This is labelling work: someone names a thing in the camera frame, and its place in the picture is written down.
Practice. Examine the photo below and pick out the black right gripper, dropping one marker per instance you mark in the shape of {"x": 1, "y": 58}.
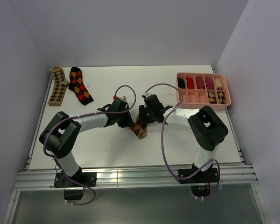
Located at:
{"x": 142, "y": 109}

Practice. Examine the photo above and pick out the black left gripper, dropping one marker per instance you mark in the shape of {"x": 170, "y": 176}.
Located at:
{"x": 129, "y": 122}

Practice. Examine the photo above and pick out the beige orange brown argyle sock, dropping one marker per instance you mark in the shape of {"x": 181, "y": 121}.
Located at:
{"x": 139, "y": 129}

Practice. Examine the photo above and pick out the black red yellow argyle sock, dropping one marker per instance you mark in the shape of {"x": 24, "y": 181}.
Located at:
{"x": 77, "y": 86}

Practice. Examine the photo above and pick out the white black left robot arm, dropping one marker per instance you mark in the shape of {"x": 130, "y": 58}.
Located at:
{"x": 61, "y": 133}

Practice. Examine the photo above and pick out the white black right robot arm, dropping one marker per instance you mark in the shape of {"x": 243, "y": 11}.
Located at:
{"x": 208, "y": 129}

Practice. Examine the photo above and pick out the black rolled sock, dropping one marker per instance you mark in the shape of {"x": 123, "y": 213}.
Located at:
{"x": 181, "y": 83}

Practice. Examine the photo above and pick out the red rolled sock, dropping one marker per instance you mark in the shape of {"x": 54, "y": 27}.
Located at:
{"x": 190, "y": 83}

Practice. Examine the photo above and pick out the pink divided organizer tray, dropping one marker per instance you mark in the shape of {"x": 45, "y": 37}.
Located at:
{"x": 197, "y": 98}

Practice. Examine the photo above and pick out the dark pink rolled sock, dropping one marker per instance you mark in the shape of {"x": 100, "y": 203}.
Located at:
{"x": 200, "y": 83}

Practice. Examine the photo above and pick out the brown yellow argyle rolled sock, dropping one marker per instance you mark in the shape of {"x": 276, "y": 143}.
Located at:
{"x": 212, "y": 98}

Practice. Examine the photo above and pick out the magenta rolled sock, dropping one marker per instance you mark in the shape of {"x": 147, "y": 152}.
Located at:
{"x": 209, "y": 83}

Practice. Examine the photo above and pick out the brown cream argyle rolled sock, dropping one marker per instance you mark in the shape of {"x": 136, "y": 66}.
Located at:
{"x": 222, "y": 98}

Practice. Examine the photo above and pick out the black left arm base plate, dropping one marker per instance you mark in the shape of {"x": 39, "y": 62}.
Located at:
{"x": 86, "y": 178}

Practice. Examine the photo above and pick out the black box under rail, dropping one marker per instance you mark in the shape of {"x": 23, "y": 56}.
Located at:
{"x": 73, "y": 195}

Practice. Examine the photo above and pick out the aluminium table edge rail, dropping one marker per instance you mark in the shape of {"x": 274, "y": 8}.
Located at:
{"x": 39, "y": 122}

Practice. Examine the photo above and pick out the aluminium front mounting rail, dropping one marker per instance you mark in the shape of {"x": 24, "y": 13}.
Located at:
{"x": 139, "y": 177}

